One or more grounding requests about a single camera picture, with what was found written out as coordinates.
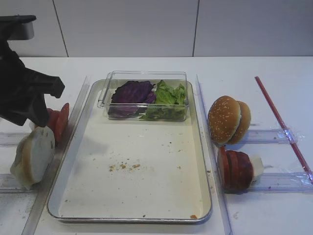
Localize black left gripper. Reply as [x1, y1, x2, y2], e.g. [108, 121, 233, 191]
[0, 39, 65, 127]

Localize left tomato slice stack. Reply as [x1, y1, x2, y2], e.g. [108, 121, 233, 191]
[47, 108, 60, 131]

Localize green lettuce leaves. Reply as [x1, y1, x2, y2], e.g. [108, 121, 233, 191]
[140, 80, 186, 121]

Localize dark red meat patties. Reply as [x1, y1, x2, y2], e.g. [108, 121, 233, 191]
[226, 150, 254, 191]

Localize clear upper left holder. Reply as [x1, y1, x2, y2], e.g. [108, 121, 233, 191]
[0, 132, 29, 147]

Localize clear holder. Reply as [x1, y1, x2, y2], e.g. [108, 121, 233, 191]
[0, 132, 29, 147]
[249, 172, 313, 193]
[0, 174, 35, 193]
[241, 129, 298, 144]

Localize clear lower left holder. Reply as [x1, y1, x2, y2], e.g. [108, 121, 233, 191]
[0, 174, 35, 193]

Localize purple cabbage leaf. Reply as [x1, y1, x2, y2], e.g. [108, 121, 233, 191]
[108, 81, 156, 118]

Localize metal baking tray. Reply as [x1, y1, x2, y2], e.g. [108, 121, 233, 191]
[47, 80, 212, 224]

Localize clear plastic container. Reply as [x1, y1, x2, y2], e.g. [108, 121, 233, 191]
[97, 70, 189, 121]

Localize sesame bun top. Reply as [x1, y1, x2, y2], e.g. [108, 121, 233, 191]
[208, 95, 241, 145]

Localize plain bun behind sesame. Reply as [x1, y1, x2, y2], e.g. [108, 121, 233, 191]
[228, 101, 251, 144]

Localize clear upper right holder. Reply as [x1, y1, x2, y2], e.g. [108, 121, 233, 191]
[241, 129, 298, 144]

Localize clear lower right holder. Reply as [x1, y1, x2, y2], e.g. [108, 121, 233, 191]
[249, 172, 313, 193]

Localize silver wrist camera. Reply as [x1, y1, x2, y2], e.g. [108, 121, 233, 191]
[0, 15, 37, 41]

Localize clear rail left of tray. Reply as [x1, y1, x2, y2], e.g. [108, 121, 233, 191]
[22, 76, 90, 235]

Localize clear rail of tray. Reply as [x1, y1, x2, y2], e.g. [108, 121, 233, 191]
[195, 74, 233, 235]
[22, 76, 90, 235]

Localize clear rail right of tray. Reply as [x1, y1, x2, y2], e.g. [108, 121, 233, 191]
[195, 74, 233, 235]

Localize red straw rail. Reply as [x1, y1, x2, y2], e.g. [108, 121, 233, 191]
[254, 76, 313, 184]

